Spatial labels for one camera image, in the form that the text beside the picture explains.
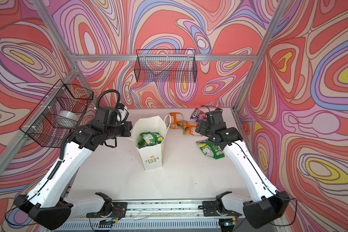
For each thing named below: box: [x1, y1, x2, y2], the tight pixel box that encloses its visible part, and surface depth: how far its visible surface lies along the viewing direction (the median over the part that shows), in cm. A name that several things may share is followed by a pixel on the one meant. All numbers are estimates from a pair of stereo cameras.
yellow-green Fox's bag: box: [137, 131, 164, 149], surface depth 85 cm
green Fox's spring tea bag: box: [195, 139, 225, 160], surface depth 95 cm
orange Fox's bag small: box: [169, 112, 184, 130], surface depth 109 cm
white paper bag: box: [126, 114, 172, 171], surface depth 82 cm
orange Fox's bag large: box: [183, 120, 204, 137], surface depth 105 cm
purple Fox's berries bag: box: [189, 107, 207, 123], surface depth 113 cm
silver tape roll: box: [58, 110, 80, 122], surface depth 75 cm
